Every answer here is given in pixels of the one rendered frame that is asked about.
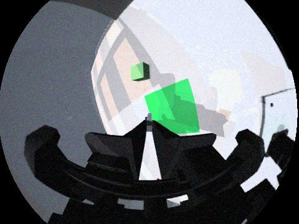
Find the small green block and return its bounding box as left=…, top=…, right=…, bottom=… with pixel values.
left=130, top=62, right=150, bottom=82

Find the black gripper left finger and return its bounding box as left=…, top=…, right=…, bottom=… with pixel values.
left=85, top=119, right=147, bottom=180

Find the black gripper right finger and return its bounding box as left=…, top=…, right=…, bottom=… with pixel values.
left=152, top=119, right=217, bottom=179

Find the green flat square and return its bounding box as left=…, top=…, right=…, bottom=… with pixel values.
left=144, top=79, right=199, bottom=134

